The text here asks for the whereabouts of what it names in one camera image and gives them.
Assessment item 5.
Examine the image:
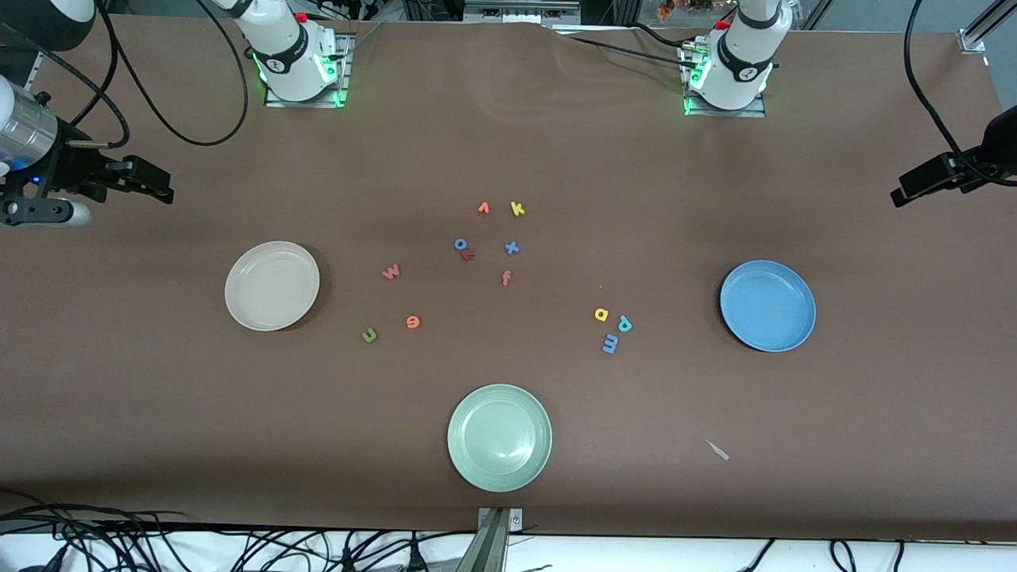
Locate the beige plate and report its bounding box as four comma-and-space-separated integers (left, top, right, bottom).
224, 241, 321, 332

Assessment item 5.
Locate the blue plate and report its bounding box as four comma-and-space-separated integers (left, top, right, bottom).
720, 260, 818, 353

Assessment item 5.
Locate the orange background object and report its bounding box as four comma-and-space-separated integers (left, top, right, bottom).
655, 0, 716, 21

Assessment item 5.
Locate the brown table mat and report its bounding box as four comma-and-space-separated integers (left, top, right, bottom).
0, 14, 1017, 543

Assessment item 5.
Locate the grey power strip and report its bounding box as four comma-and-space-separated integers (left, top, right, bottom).
463, 0, 582, 25

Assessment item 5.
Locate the pale green plate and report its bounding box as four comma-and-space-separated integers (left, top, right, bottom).
447, 384, 554, 493

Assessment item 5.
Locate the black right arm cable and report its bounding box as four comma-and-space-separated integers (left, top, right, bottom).
44, 0, 250, 150

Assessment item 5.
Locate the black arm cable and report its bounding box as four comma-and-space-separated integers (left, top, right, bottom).
44, 0, 250, 150
904, 0, 1017, 188

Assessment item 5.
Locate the aluminium profile post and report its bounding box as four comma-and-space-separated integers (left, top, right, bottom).
957, 0, 1017, 53

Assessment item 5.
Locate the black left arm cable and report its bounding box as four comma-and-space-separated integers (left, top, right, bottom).
904, 0, 1017, 188

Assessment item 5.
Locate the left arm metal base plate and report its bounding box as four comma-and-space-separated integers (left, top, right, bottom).
679, 44, 768, 118

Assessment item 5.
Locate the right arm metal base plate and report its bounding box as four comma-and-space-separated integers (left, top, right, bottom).
264, 33, 354, 108

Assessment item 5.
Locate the black base power cable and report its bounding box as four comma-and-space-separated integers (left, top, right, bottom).
568, 24, 704, 71

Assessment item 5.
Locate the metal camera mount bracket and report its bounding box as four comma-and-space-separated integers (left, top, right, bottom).
457, 507, 524, 572

